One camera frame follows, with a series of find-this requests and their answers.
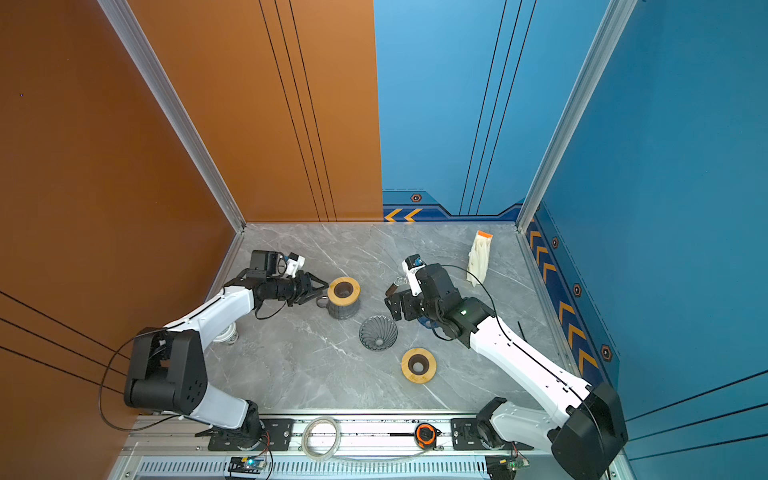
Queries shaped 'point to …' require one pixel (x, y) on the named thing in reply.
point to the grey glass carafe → (338, 311)
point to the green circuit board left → (247, 464)
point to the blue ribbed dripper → (427, 322)
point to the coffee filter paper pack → (479, 258)
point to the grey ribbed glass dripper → (378, 333)
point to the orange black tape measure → (425, 436)
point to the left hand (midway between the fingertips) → (325, 285)
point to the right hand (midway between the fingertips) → (400, 295)
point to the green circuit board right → (517, 462)
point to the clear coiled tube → (305, 433)
